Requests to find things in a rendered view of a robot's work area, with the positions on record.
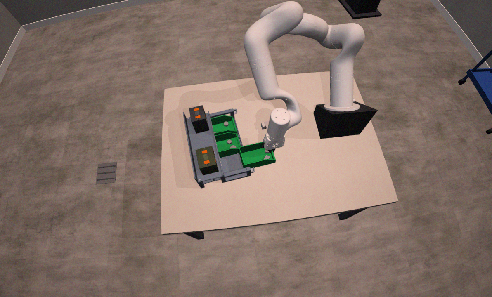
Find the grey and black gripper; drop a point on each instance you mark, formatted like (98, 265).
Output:
(272, 145)

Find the green bin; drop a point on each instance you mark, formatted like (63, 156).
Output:
(223, 147)
(253, 155)
(218, 124)

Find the grey metal shelf rack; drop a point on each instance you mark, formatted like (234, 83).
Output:
(230, 167)

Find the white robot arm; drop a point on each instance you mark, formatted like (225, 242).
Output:
(289, 18)

